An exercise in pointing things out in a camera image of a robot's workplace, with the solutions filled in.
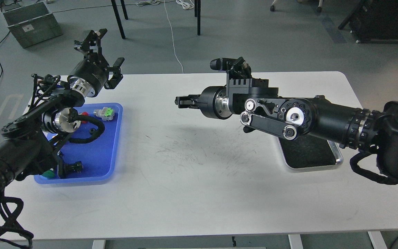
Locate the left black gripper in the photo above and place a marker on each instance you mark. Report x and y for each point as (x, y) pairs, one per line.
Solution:
(92, 74)

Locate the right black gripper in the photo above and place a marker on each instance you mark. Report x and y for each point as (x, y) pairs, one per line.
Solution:
(206, 102)

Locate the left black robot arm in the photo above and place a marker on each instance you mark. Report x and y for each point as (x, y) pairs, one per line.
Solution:
(32, 142)

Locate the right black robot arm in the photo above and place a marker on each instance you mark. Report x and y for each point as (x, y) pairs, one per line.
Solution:
(373, 133)

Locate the grey green connector part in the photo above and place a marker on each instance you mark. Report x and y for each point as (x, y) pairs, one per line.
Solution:
(106, 113)

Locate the blue plastic tray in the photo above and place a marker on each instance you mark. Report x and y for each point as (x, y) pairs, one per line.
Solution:
(98, 157)

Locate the black table leg pair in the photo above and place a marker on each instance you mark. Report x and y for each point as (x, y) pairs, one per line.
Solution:
(197, 13)

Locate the silver metal tray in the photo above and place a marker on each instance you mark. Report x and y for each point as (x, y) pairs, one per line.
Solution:
(307, 153)

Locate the black equipment cart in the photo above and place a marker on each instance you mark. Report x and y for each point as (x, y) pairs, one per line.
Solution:
(373, 21)

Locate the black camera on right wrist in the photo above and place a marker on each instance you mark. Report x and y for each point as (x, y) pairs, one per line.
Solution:
(238, 78)

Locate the black switch block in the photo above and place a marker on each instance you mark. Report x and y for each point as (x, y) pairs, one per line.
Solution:
(64, 169)

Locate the green push button switch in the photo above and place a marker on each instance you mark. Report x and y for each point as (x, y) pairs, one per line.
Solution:
(49, 174)

